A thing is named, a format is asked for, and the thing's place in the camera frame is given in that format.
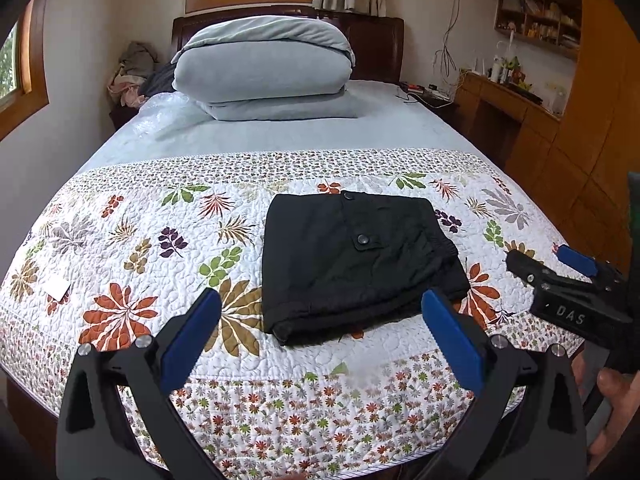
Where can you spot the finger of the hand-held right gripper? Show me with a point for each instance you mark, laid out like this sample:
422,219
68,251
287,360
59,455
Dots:
575,260
520,265

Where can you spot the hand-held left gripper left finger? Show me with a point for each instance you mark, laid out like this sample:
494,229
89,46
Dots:
192,335

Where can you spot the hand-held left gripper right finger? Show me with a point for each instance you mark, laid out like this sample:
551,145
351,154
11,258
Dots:
452,340

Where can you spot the black pants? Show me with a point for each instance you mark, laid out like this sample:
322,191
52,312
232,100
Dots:
350,270

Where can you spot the person's right hand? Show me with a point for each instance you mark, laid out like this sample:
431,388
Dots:
617,390

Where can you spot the floral quilt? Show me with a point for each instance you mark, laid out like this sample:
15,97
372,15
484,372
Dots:
150,210

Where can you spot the white card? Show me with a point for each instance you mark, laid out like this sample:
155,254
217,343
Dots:
56,288

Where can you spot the dark wooden nightstand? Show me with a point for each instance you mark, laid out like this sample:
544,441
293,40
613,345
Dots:
435,105

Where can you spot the white bottle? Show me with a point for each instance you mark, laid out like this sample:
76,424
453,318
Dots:
496,70

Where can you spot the light blue bed sheet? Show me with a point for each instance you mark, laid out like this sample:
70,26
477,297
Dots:
300,135

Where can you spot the dark grey cloth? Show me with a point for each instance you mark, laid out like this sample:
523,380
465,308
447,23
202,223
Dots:
160,80

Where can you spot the dark wooden headboard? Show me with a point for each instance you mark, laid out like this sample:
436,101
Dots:
377,45

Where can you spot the pile of crumpled clothes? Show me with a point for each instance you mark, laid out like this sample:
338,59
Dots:
132,67

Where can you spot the light blue folded duvet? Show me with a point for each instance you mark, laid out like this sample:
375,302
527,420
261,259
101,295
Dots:
260,60

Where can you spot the arched wooden window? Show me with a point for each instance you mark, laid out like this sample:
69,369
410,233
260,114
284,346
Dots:
35,60

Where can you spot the wooden wall shelf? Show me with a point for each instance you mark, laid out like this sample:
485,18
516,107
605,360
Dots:
537,35

